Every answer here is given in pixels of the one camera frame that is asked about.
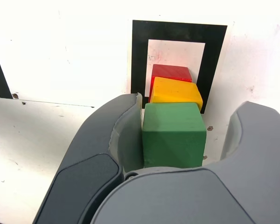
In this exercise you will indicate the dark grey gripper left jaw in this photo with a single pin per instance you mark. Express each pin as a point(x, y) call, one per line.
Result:
point(84, 163)

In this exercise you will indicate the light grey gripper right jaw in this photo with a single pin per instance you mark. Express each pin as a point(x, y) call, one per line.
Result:
point(200, 198)

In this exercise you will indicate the green cube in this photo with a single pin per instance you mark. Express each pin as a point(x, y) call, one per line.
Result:
point(172, 135)

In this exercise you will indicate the yellow cube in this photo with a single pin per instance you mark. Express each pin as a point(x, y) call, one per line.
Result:
point(175, 91)

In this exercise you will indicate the red cube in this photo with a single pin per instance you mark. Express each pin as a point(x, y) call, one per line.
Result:
point(170, 72)

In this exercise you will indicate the black tape square outline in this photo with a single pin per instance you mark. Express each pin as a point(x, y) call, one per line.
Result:
point(137, 58)

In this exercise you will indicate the black tape strip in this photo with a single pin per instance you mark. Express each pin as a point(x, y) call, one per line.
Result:
point(0, 79)

